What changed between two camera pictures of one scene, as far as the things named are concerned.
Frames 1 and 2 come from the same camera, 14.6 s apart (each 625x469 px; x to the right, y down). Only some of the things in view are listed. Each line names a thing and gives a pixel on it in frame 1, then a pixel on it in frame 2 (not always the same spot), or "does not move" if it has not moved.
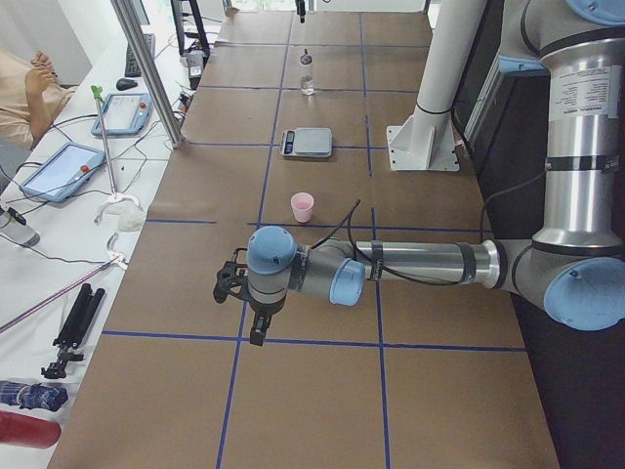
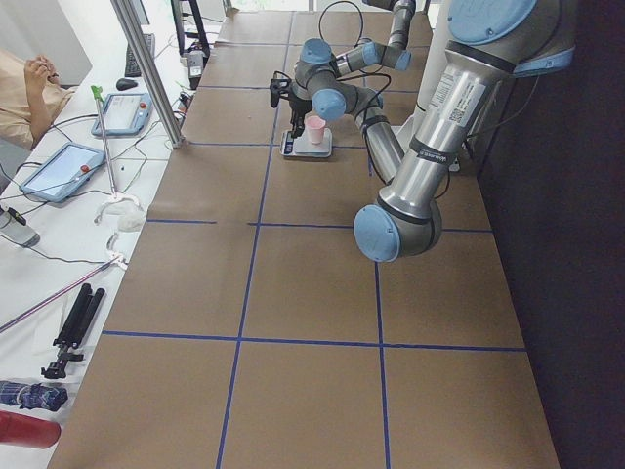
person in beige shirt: x=31 y=97 does not move
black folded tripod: x=72 y=332 does not move
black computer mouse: x=124 y=84 does not move
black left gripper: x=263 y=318 to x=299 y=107
